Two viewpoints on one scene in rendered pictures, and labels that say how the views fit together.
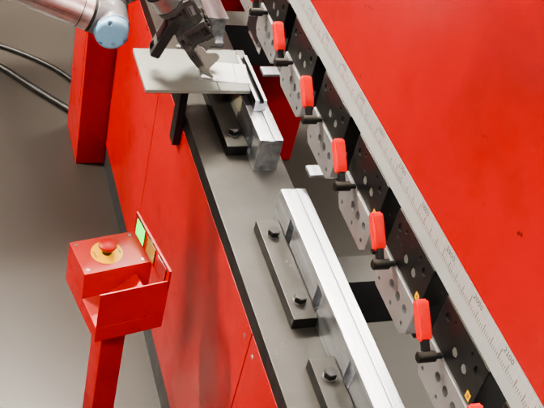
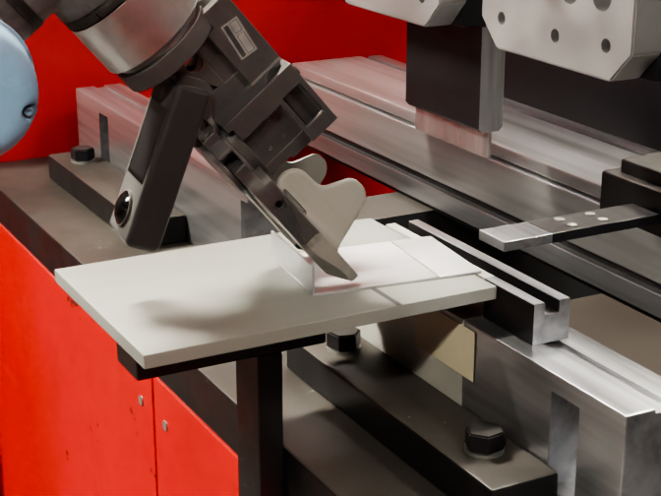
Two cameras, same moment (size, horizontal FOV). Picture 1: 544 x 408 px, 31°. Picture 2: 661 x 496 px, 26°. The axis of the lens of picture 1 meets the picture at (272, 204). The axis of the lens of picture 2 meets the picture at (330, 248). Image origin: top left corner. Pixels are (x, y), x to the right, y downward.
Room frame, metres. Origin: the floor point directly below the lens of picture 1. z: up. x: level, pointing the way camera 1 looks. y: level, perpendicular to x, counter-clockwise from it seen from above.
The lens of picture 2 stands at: (1.09, 0.28, 1.35)
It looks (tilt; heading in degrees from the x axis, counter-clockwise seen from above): 19 degrees down; 358
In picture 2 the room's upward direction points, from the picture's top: straight up
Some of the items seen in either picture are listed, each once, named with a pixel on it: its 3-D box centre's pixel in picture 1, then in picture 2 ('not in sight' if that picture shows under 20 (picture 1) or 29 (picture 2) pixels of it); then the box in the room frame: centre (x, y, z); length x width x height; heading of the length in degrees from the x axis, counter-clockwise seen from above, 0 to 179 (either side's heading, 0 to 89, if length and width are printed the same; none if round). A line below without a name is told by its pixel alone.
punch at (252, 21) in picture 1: (257, 27); (452, 80); (2.12, 0.15, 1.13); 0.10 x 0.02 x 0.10; 26
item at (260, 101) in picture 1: (249, 82); (470, 277); (2.09, 0.13, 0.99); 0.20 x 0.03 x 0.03; 26
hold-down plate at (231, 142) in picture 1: (222, 114); (407, 413); (2.05, 0.18, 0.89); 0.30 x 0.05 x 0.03; 26
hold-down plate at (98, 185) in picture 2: not in sight; (112, 195); (2.63, 0.46, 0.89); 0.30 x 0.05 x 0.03; 26
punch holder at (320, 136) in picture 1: (346, 127); not in sight; (1.60, -0.10, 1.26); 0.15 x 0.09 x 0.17; 26
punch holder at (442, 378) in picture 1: (472, 366); not in sight; (1.06, -0.36, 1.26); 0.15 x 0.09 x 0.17; 26
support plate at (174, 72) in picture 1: (190, 70); (271, 283); (2.05, 0.28, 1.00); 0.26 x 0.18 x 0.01; 116
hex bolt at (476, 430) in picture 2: (233, 131); (484, 439); (1.97, 0.14, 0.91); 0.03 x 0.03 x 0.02
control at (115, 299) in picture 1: (116, 275); not in sight; (1.54, 0.29, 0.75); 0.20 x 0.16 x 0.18; 37
